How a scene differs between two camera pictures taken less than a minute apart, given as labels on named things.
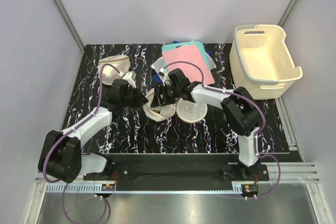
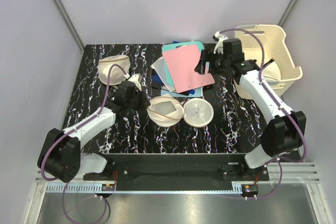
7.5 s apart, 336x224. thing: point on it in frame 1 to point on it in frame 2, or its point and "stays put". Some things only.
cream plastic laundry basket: x=260 y=61 stays put
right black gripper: x=159 y=89 to x=207 y=55
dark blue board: x=157 y=78 stays put
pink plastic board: x=189 y=53 stays put
